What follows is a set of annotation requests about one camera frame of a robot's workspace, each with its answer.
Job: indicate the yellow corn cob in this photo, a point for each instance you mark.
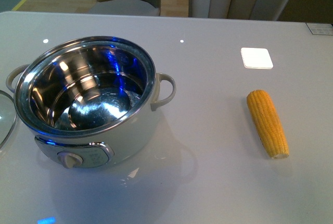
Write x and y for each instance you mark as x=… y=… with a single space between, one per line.
x=267 y=124

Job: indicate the label sticker on table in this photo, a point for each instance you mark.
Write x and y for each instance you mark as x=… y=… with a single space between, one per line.
x=320 y=28

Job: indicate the white electric cooking pot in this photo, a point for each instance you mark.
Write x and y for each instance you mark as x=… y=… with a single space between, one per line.
x=89 y=101

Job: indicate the glass pot lid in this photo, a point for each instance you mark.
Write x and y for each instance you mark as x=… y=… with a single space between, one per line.
x=8 y=117

